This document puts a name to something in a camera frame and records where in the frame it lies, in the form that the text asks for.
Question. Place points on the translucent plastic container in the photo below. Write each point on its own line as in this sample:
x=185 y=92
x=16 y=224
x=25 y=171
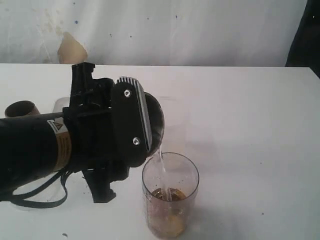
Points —
x=175 y=121

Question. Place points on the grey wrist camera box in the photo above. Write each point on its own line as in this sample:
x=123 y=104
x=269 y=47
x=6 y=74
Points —
x=131 y=122

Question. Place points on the dark curtain at right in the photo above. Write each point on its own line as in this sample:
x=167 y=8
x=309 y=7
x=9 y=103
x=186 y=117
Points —
x=305 y=48

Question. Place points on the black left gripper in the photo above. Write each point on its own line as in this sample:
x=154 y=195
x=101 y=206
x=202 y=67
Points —
x=89 y=121

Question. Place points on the white backdrop sheet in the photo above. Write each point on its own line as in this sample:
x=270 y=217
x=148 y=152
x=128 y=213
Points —
x=149 y=32

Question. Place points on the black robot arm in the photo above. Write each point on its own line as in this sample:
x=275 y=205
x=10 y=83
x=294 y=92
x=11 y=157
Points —
x=37 y=150

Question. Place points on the stainless steel cup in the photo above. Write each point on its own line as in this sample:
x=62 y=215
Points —
x=157 y=122

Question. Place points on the clear plastic shaker tumbler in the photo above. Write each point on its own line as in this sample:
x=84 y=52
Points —
x=170 y=184

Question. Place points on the brown wooden cup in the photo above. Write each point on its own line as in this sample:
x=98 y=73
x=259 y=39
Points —
x=20 y=109

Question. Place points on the white rectangular tray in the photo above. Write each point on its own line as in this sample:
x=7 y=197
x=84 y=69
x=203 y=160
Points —
x=60 y=104

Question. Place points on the gold coins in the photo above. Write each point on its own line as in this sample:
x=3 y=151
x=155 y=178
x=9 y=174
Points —
x=165 y=217

